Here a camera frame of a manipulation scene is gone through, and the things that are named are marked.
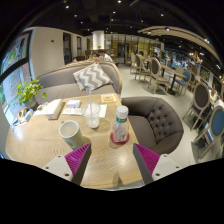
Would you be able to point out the white and green mug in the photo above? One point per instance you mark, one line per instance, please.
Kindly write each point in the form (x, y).
(71, 135)

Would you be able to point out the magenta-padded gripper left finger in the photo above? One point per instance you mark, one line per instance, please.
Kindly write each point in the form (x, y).
(77, 159)

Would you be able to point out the dark grey tufted armchair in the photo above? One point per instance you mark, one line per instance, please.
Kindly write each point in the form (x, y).
(160, 123)

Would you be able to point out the window with colourful posters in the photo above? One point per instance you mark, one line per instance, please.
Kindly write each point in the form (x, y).
(13, 63)

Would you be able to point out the green potted plant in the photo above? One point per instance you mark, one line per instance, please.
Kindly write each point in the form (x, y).
(28, 91)

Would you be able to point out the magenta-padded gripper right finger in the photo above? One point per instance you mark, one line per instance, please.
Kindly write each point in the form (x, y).
(146, 159)

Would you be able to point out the grey sofa with wooden trim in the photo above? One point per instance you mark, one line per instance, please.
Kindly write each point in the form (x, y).
(56, 81)

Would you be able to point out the clear plastic cup with straw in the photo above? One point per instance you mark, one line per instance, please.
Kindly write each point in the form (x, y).
(91, 116)

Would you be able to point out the person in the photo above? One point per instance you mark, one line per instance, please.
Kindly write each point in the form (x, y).
(105, 56)

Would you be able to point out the clear plastic water bottle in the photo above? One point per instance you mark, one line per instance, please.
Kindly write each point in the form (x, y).
(120, 128)

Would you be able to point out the group of dining chairs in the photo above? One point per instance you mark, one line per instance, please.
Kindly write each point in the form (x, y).
(201, 96)

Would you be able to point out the dark-legged dining table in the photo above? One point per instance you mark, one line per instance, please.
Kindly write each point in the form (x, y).
(173, 74)

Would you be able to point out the white tissue box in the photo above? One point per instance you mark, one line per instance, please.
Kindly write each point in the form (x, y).
(54, 108)

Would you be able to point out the group of ceiling lights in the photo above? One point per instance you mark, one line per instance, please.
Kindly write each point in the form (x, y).
(119, 1)

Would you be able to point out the grey white chevron pillow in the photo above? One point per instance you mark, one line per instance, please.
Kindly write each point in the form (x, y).
(91, 76)

